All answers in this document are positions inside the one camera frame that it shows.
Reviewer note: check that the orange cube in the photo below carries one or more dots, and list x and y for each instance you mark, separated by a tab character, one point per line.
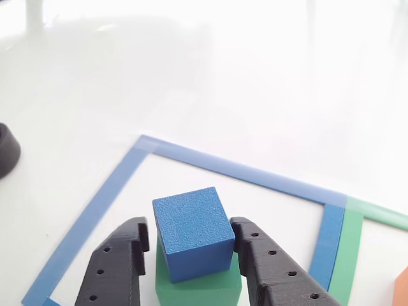
402	290

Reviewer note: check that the black tripod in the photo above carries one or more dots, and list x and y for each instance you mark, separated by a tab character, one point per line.
8	153

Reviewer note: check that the green square frame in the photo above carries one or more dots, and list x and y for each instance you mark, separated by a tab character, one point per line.
347	248

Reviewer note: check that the green cube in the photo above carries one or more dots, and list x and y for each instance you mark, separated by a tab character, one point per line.
197	294

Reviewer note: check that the small blue cube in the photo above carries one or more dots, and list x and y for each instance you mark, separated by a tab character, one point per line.
194	229

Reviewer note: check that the blue square frame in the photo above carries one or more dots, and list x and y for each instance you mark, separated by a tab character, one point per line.
223	162

